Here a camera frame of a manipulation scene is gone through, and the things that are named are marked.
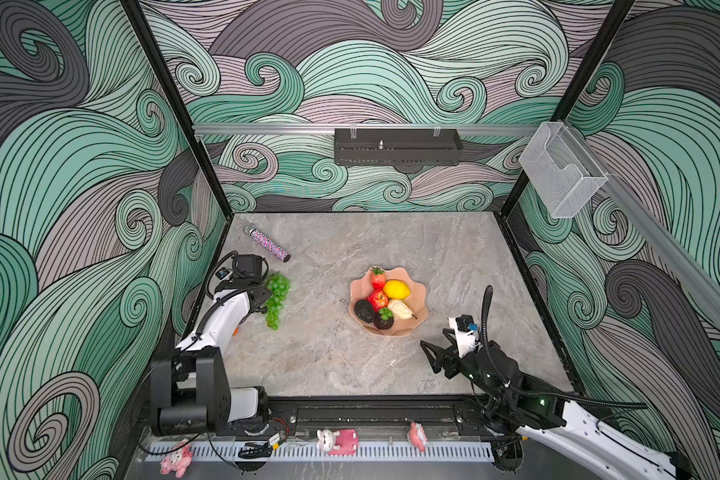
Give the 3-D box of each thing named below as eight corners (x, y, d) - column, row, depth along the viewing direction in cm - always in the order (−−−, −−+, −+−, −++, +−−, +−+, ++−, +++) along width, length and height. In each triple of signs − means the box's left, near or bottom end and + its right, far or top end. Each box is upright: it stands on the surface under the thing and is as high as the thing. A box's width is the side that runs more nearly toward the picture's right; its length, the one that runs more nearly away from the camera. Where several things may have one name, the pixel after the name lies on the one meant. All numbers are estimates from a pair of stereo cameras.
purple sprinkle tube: (246, 234, 116) (243, 227, 113) (253, 229, 118) (251, 222, 115) (283, 265, 106) (281, 258, 103) (291, 259, 108) (289, 252, 105)
